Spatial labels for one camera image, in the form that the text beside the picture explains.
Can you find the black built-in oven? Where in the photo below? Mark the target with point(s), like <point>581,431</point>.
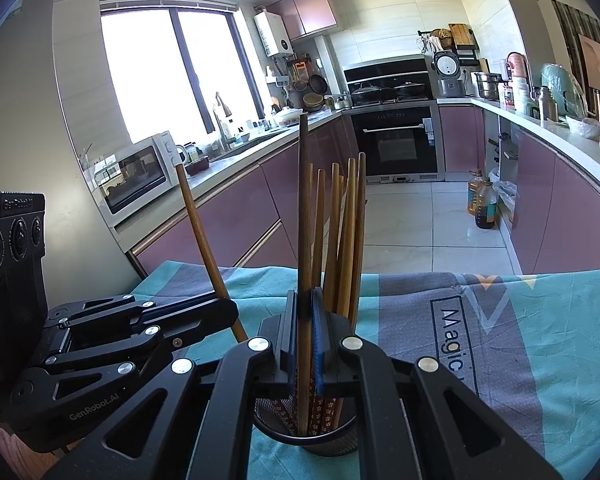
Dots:
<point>395,150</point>

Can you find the pink kitchen base cabinets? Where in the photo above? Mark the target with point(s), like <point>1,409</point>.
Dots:
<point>230,210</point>

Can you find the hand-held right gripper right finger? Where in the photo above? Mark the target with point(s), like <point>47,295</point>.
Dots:
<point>319,345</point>

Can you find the kitchen window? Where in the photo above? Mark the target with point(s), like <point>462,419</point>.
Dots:
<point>145,75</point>

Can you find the steel sink faucet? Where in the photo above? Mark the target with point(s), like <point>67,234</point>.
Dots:
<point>225,130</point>

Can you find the wooden cutting board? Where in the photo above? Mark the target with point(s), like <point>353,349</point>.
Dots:
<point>459,35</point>

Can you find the grey rice cooker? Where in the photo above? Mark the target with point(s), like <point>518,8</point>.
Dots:
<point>450,75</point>

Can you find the dark red bowl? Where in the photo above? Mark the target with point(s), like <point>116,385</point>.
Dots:
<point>196,165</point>

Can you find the hanging black pan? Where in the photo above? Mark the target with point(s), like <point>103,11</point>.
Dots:
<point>318,83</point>

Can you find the small steel kettle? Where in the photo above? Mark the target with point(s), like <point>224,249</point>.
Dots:
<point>342,102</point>

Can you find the black mesh holder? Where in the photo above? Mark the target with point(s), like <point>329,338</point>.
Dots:
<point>330,442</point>

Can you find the pink framed picture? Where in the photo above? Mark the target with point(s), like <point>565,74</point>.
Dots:
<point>595,65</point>

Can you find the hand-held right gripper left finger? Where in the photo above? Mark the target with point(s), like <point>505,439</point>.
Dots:
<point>290,330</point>

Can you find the stacked woven bowls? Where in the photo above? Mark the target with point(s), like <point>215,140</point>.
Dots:
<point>314,101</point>

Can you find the pink wall cabinet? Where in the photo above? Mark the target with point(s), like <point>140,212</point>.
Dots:
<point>310,10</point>

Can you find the black range hood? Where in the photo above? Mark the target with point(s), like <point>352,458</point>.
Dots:
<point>380,72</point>

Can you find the white plastic bag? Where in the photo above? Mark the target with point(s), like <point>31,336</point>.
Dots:
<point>505,193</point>

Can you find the white water heater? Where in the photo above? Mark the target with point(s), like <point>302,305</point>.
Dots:
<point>275,32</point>

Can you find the black lidded pot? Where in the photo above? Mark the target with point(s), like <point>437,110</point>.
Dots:
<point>410,90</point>

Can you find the steel flask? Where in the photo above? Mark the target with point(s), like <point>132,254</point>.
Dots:
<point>545,103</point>

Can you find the teal grey printed tablecloth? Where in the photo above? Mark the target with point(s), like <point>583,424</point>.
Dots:
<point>480,410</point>

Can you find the pink kettle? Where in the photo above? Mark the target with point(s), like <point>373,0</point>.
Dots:
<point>517,65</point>

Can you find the red-ended wooden chopstick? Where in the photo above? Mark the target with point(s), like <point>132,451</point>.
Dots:
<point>206,245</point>

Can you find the grey refrigerator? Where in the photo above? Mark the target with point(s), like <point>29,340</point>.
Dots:
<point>30,135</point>

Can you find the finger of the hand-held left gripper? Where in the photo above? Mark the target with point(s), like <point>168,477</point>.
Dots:
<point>200,320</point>
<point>105,307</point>

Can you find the bunch of wooden chopsticks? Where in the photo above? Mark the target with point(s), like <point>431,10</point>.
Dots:
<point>350,240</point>

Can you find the white casserole dish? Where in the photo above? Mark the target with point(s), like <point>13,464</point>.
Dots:
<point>288,116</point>

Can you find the black lidded wok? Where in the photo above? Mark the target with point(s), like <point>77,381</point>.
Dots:
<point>367,93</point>

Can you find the white bowl in bag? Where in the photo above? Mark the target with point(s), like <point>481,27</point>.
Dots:
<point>585,128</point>

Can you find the teal kitchen appliance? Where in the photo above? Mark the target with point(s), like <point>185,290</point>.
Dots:
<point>560,85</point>

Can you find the steel steamer pot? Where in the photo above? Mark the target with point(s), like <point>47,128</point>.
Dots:
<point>487,86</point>

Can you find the white microwave oven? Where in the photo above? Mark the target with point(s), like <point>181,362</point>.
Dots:
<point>130,175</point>

